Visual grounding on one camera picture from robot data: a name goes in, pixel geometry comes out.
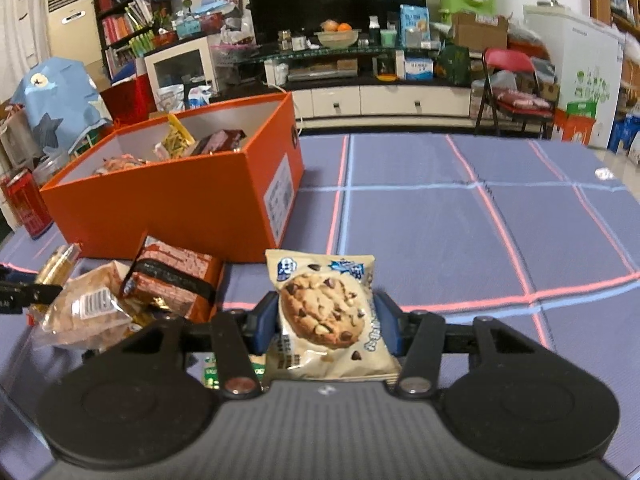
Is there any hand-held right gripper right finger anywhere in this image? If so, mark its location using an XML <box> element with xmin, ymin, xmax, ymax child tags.
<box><xmin>372</xmin><ymin>290</ymin><xmax>539</xmax><ymax>401</ymax></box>

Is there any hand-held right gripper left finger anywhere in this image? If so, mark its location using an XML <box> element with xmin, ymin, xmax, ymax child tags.
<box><xmin>119</xmin><ymin>291</ymin><xmax>281</xmax><ymax>401</ymax></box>

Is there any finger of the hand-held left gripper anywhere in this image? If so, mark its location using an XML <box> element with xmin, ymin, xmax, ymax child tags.
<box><xmin>0</xmin><ymin>265</ymin><xmax>64</xmax><ymax>316</ymax></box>

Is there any gold wafer packet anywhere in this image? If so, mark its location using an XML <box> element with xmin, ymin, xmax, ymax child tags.
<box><xmin>36</xmin><ymin>243</ymin><xmax>82</xmax><ymax>287</ymax></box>

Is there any chocolate chip cookie packet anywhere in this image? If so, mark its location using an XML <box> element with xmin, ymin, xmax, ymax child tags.
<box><xmin>264</xmin><ymin>249</ymin><xmax>402</xmax><ymax>383</ymax></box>

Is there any orange cardboard box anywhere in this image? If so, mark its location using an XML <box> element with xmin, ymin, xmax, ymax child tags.
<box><xmin>39</xmin><ymin>91</ymin><xmax>305</xmax><ymax>264</ymax></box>

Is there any brown brick-pattern packet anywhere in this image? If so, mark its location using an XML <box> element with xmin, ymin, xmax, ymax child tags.
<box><xmin>189</xmin><ymin>129</ymin><xmax>247</xmax><ymax>157</ymax></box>
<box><xmin>120</xmin><ymin>234</ymin><xmax>224</xmax><ymax>322</ymax></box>

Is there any clear bread packet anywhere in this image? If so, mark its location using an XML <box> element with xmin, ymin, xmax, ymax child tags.
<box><xmin>31</xmin><ymin>260</ymin><xmax>147</xmax><ymax>352</ymax></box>

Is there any green snack packet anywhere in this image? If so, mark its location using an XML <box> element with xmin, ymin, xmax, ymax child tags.
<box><xmin>202</xmin><ymin>353</ymin><xmax>267</xmax><ymax>391</ymax></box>

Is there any red tin can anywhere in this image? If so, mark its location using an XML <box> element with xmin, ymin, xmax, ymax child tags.
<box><xmin>0</xmin><ymin>169</ymin><xmax>54</xmax><ymax>240</ymax></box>

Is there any purple plaid blanket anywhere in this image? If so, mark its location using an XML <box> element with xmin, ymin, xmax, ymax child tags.
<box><xmin>0</xmin><ymin>132</ymin><xmax>640</xmax><ymax>466</ymax></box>

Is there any clear plastic jar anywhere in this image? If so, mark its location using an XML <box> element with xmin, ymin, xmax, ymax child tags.
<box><xmin>32</xmin><ymin>152</ymin><xmax>71</xmax><ymax>186</ymax></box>

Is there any pink snack packet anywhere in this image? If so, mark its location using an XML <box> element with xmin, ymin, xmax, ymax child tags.
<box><xmin>92</xmin><ymin>154</ymin><xmax>151</xmax><ymax>176</ymax></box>

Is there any blue star-print bag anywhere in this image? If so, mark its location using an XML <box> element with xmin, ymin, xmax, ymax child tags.
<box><xmin>11</xmin><ymin>56</ymin><xmax>113</xmax><ymax>157</ymax></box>

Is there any red gift bag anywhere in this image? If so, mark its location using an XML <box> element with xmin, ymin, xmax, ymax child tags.
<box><xmin>100</xmin><ymin>76</ymin><xmax>155</xmax><ymax>126</ymax></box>

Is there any white television stand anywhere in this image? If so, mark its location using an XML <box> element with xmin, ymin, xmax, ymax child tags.
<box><xmin>237</xmin><ymin>45</ymin><xmax>476</xmax><ymax>121</ymax></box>

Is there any white countertop cabinet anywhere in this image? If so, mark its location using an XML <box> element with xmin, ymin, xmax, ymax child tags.
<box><xmin>144</xmin><ymin>35</ymin><xmax>221</xmax><ymax>96</ymax></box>

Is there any green bag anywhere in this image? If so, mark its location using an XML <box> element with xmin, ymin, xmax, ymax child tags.
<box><xmin>437</xmin><ymin>44</ymin><xmax>472</xmax><ymax>87</ymax></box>

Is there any beige floor air conditioner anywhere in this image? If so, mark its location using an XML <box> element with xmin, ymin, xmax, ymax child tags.
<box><xmin>46</xmin><ymin>0</ymin><xmax>104</xmax><ymax>64</ymax></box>

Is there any red folding chair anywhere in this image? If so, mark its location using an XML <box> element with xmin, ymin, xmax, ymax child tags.
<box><xmin>474</xmin><ymin>47</ymin><xmax>557</xmax><ymax>137</ymax></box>

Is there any fruit bowl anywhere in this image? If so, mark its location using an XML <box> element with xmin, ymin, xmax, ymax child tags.
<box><xmin>314</xmin><ymin>19</ymin><xmax>361</xmax><ymax>50</ymax></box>

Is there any bookshelf with books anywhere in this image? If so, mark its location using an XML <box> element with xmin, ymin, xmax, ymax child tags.
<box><xmin>90</xmin><ymin>0</ymin><xmax>168</xmax><ymax>78</ymax></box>

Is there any blue and white box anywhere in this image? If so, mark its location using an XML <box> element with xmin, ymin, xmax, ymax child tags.
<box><xmin>399</xmin><ymin>4</ymin><xmax>432</xmax><ymax>47</ymax></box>

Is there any brown cardboard box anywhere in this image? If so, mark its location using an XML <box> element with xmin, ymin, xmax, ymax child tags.
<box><xmin>451</xmin><ymin>11</ymin><xmax>510</xmax><ymax>53</ymax></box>

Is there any white chest freezer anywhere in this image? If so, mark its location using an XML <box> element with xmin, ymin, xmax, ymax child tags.
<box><xmin>523</xmin><ymin>4</ymin><xmax>626</xmax><ymax>146</ymax></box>

